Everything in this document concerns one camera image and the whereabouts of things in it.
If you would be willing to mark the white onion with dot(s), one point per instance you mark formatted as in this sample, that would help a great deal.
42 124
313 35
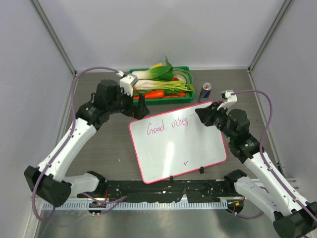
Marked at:
182 77

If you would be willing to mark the right aluminium frame post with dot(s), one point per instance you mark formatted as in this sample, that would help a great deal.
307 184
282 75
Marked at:
271 32

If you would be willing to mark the lower celery bok choy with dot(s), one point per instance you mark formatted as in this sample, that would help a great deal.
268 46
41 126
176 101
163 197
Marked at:
176 86

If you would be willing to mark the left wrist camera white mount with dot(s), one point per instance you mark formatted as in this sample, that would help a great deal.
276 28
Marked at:
127 83

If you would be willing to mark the aluminium frame post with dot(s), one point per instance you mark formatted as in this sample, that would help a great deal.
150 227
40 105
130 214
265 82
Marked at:
271 32
52 34

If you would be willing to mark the energy drink can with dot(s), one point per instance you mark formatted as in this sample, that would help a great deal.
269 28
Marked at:
205 92

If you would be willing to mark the white slotted cable duct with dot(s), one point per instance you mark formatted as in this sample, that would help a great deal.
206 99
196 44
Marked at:
86 204

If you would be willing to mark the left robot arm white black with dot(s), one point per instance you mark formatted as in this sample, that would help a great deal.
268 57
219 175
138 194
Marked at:
48 179

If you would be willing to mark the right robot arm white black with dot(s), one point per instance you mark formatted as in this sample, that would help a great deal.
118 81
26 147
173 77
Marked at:
292 215

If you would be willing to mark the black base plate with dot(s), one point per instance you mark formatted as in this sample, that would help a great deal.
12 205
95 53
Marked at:
197 191

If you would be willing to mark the left aluminium frame post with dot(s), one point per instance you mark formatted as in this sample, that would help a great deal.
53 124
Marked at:
52 34

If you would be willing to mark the green long beans bundle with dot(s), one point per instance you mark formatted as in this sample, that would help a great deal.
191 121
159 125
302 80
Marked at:
189 75

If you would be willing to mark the green plastic tray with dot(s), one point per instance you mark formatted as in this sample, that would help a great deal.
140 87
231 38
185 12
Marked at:
187 99

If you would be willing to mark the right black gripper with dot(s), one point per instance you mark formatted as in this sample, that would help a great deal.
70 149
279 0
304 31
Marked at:
207 114

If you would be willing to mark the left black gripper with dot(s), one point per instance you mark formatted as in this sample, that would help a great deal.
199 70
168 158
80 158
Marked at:
138 112

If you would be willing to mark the yellow pepper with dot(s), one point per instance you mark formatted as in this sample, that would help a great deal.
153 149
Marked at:
157 65

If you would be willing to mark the upper bok choy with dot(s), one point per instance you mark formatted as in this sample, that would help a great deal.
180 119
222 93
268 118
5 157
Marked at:
161 72

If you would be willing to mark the pink framed whiteboard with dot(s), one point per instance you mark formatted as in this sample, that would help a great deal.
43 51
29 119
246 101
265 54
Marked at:
173 143

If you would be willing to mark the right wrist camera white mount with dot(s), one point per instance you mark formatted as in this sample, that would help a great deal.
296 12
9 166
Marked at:
229 99

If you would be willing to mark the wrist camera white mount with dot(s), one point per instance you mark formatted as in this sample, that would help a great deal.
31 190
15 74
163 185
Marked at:
127 83
229 99

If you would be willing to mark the orange carrot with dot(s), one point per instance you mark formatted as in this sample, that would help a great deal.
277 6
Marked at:
149 95

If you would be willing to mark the red chili pepper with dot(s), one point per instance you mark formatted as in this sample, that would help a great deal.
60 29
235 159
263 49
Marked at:
180 95

